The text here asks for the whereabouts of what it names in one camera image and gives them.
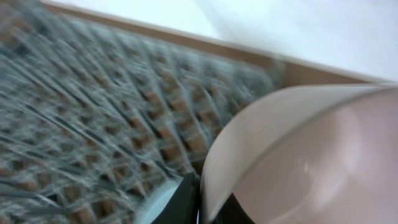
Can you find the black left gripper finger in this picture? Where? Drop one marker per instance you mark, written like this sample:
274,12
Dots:
184,207

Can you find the light blue bowl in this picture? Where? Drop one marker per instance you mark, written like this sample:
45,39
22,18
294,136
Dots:
157,201

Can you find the pink white bowl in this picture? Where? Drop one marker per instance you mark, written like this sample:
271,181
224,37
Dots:
308,154

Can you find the grey plastic dish rack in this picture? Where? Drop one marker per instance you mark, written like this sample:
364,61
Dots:
94,118

